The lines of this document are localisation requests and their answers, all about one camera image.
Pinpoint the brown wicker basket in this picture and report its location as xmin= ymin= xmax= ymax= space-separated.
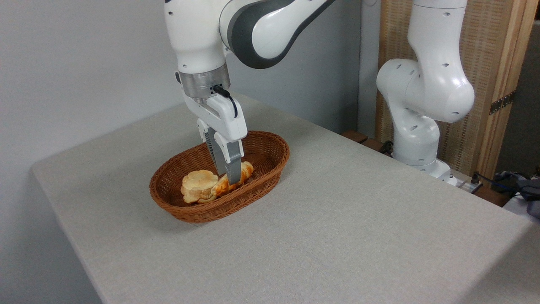
xmin=149 ymin=130 xmax=291 ymax=224

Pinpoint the brown wooden platform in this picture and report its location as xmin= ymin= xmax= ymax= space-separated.
xmin=340 ymin=130 xmax=512 ymax=208

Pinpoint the white power strip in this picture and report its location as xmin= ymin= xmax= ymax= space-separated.
xmin=446 ymin=175 xmax=484 ymax=195

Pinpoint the wooden woven folding screen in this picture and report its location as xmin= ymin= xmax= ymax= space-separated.
xmin=375 ymin=0 xmax=540 ymax=183

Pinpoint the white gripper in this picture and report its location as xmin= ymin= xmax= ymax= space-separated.
xmin=182 ymin=93 xmax=248 ymax=185

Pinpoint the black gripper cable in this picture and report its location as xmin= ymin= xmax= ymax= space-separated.
xmin=212 ymin=84 xmax=239 ymax=119

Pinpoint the dark metal screen hinge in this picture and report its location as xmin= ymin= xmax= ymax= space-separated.
xmin=489 ymin=90 xmax=516 ymax=116

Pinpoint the round pale bread roll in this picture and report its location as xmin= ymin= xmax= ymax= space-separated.
xmin=181 ymin=169 xmax=220 ymax=205

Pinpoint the dark grey bag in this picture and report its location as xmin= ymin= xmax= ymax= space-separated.
xmin=494 ymin=170 xmax=540 ymax=219

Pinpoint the long golden bread loaf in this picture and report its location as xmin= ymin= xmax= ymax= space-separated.
xmin=211 ymin=160 xmax=255 ymax=197

